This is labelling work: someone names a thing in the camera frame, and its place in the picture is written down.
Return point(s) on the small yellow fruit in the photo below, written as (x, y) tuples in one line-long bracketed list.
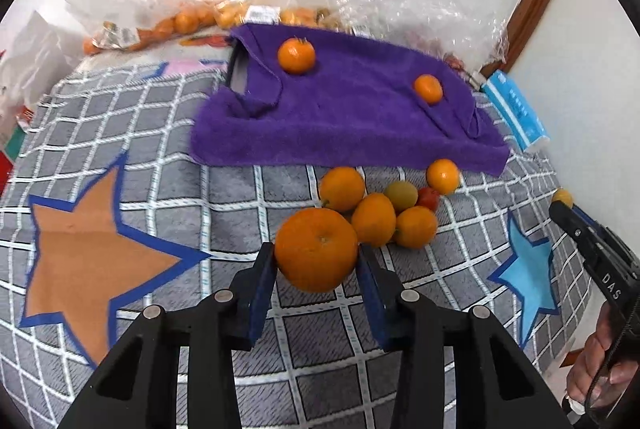
[(562, 197)]

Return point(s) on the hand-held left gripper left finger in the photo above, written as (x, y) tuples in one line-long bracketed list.
[(257, 304)]

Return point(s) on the person's right hand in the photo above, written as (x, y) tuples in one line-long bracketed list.
[(582, 369)]

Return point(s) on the white plastic bag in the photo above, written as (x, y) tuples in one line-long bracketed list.
[(35, 54)]

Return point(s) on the small orange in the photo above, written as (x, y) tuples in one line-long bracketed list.
[(428, 89), (342, 189), (416, 227), (374, 219), (443, 176)]

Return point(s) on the red box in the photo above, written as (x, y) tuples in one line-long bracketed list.
[(7, 164)]

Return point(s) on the grey checked star blanket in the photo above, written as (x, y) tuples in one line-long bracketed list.
[(150, 109)]

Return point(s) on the purple towel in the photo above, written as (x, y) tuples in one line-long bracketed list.
[(350, 119)]

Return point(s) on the red tomato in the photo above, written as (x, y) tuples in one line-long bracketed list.
[(431, 198)]

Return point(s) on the clear bag of oranges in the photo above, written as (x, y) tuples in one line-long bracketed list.
[(190, 21), (300, 16)]

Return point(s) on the orange with green stem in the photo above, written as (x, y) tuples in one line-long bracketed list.
[(296, 55)]

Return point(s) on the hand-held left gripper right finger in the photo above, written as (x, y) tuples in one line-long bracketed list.
[(372, 304)]

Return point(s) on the blue tissue pack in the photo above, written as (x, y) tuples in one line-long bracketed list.
[(515, 109)]

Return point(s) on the large orange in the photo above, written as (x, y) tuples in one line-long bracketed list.
[(316, 249)]

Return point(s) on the green-yellow tomato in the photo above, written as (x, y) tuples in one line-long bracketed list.
[(400, 195)]

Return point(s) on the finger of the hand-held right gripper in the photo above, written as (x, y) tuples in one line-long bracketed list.
[(570, 221)]

